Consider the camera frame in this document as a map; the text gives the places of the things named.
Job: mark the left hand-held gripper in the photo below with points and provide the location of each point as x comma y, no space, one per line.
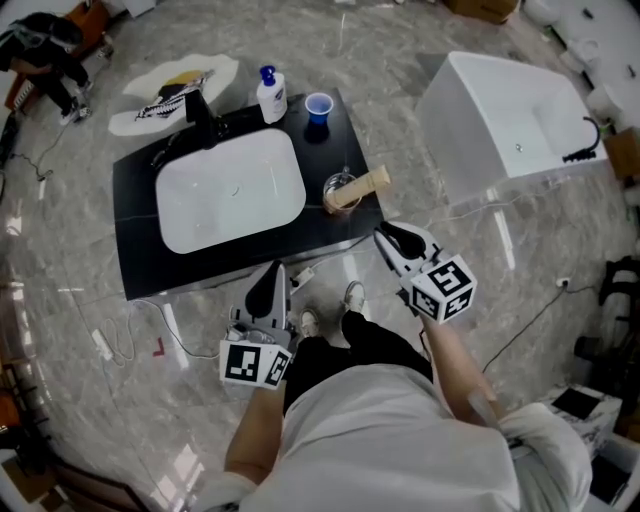
245,362

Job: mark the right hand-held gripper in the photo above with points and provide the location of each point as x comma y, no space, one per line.
445,290

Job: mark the tan kraft paper bag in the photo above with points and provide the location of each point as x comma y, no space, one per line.
367,182

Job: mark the clear glass cup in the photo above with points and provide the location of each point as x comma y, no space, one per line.
332,205

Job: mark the person's left forearm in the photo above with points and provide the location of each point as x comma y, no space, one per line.
255,435

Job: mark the person's right forearm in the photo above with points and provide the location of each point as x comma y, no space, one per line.
457,370

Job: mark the blue plastic cup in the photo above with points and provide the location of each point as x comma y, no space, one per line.
319,112

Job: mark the white power strip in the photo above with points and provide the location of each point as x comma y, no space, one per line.
302,277
103,345

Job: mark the person's left shoe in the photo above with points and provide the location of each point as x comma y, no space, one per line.
309,322

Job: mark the person's shoe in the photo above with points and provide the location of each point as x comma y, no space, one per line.
354,296
309,322

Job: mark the person's right shoe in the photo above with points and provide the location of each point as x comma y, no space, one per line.
354,296

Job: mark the person's black trousers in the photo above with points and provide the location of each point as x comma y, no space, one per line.
360,350

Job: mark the white sink basin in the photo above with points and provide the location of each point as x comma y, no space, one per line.
230,195

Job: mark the black-top vanity cabinet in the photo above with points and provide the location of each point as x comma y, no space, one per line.
140,240

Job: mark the white bathtub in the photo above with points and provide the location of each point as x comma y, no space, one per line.
480,125

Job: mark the white plug socket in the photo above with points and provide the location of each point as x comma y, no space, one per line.
563,282

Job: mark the person's white shirt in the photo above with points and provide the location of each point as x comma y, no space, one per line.
390,450

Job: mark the black sink faucet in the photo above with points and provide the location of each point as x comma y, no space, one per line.
200,120

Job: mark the white blue-pump lotion bottle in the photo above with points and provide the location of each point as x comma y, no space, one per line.
272,100

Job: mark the black bathtub faucet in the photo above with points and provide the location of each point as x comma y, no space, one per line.
592,145

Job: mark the black equipment stand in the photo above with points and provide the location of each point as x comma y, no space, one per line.
620,287

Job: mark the black tablet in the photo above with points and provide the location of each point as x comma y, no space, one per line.
580,402

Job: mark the cardboard box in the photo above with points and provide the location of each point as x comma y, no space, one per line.
622,152
480,10

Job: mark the white patterned rug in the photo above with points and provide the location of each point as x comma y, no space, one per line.
150,85

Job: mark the marble side table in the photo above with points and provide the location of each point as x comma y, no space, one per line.
585,430

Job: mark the orange storage box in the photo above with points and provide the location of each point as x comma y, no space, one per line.
92,20

